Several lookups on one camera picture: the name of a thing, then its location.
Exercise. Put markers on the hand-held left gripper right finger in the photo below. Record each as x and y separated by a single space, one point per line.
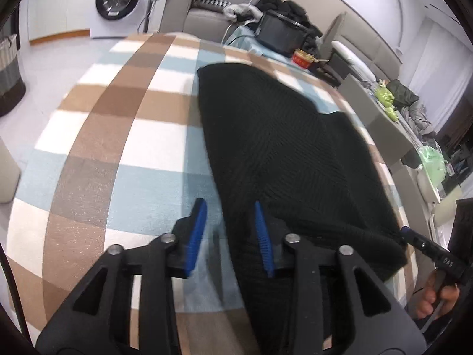
264 244

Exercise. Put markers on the striped laundry basket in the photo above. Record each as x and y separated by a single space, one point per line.
9 74

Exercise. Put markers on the black storage bin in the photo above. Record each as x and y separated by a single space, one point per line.
282 31

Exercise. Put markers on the white washing machine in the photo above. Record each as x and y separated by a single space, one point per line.
120 2

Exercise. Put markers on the person's right hand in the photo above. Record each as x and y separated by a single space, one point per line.
439 297

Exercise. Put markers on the grey clothes heap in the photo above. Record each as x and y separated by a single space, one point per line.
410 103

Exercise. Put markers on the green plastic bag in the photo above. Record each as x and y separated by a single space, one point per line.
434 162

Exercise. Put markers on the checked plush blanket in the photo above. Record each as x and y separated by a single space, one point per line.
122 137

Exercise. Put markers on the black knit garment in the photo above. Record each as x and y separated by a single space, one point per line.
288 148

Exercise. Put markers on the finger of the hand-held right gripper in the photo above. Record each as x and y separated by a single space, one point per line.
428 247

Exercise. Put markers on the white pillow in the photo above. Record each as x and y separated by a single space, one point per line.
349 53

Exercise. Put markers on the green toy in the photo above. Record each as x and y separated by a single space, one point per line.
384 96

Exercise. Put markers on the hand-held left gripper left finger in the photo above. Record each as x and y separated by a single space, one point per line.
194 240

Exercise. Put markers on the red instant noodle cup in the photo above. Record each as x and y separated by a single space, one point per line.
305 58

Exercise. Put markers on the grey side table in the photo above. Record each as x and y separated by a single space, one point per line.
377 118

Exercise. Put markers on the grey sofa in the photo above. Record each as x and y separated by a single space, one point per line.
207 14

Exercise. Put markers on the pile of black clothes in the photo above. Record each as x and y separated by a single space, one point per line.
292 11

